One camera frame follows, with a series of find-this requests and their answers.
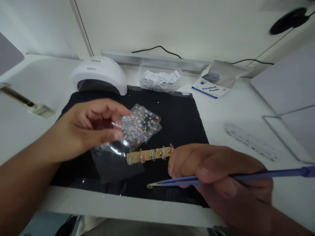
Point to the person's left hand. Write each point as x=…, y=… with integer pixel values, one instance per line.
x=78, y=130

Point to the person's right hand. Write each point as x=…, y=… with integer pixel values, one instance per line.
x=221, y=169

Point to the clear plastic sleeve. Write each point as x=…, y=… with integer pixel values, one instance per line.
x=118, y=164

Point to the blue tweezers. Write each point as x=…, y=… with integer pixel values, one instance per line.
x=283, y=172

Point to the clear sheet with dark print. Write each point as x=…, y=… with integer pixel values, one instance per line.
x=248, y=139

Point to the cream bottle with dark cap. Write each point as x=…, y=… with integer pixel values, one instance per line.
x=37, y=109

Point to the clear nail tip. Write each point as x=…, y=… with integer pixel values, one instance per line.
x=152, y=155
x=141, y=153
x=171, y=148
x=163, y=151
x=131, y=156

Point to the white nail curing lamp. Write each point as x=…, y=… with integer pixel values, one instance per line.
x=98, y=71

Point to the nail sticker sheet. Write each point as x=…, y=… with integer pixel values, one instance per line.
x=160, y=129
x=142, y=123

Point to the black work mat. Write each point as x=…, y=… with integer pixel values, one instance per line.
x=177, y=118

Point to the gold nail tip holder strip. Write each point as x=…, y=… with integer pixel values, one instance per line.
x=147, y=155

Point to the white and blue pad carton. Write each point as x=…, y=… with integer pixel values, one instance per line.
x=216, y=81

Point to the pile of white packets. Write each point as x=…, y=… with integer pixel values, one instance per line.
x=160, y=80

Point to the clear plastic box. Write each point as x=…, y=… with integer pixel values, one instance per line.
x=160, y=78

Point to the grey panel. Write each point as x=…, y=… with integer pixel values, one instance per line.
x=9, y=54

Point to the white board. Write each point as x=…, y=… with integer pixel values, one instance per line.
x=288, y=83

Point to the black round disc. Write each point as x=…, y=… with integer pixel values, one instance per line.
x=288, y=21

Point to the silver metal rail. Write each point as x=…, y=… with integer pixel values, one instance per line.
x=157, y=60

